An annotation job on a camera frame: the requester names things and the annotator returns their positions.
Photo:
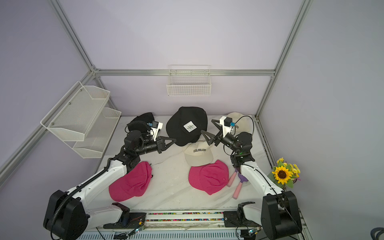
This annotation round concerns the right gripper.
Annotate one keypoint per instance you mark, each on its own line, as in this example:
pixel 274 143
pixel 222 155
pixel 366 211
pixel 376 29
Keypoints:
pixel 220 138

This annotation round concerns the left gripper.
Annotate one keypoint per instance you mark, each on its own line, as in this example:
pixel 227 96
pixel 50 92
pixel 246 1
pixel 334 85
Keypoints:
pixel 160 143

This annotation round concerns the black cap with white patch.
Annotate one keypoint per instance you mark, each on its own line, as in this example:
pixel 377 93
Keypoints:
pixel 186 125

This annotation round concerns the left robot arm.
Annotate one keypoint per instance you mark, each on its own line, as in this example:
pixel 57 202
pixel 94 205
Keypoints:
pixel 68 214

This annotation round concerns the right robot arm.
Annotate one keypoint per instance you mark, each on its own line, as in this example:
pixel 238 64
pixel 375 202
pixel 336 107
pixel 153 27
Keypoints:
pixel 279 214

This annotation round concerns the cream Colorado cap front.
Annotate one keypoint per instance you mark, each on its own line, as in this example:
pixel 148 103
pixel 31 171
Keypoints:
pixel 198 154

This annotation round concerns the cream colorado cap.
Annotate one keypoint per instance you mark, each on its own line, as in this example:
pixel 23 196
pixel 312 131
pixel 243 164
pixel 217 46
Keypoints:
pixel 198 154
pixel 242 122

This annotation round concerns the cream Colorado cap back right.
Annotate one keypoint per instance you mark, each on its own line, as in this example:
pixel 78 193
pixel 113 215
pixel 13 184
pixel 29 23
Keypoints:
pixel 242 122

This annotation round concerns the plain black cap back left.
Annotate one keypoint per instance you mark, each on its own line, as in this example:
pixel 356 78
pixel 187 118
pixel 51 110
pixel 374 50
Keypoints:
pixel 141 123

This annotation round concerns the right magenta cap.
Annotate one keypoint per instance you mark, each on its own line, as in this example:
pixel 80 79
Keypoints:
pixel 210 178

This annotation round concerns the magenta cap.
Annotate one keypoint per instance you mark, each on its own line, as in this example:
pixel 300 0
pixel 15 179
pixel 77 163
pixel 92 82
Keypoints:
pixel 210 178
pixel 133 184

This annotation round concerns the purple pink garden fork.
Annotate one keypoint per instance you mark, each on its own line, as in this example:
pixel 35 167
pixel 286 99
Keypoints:
pixel 232 178

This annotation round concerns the left magenta cap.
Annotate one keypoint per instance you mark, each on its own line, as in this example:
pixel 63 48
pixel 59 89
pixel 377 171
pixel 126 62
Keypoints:
pixel 133 184

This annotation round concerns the sunflower bouquet in pot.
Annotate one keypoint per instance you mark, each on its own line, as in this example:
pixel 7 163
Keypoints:
pixel 285 174

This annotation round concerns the white two-tier mesh shelf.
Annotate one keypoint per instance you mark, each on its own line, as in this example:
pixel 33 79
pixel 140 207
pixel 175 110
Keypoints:
pixel 82 120

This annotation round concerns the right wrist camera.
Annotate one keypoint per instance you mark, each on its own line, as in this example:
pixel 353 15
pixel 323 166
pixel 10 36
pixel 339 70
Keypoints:
pixel 227 125

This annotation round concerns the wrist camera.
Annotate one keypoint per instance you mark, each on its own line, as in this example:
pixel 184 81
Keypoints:
pixel 155 127
pixel 227 125

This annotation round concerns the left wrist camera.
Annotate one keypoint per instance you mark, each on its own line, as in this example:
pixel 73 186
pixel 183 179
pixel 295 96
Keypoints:
pixel 155 127

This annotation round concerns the white wire wall basket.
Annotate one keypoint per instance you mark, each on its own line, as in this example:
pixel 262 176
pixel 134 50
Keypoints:
pixel 189 80

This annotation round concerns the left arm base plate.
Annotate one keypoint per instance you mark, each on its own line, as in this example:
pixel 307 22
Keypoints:
pixel 128 221

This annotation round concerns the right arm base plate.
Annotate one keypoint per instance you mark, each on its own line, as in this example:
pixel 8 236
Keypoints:
pixel 232 219

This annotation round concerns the aluminium front rail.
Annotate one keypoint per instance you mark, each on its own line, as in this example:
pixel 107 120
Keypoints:
pixel 179 225

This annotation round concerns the aluminium cage frame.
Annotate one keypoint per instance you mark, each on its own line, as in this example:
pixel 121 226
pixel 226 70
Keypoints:
pixel 49 84

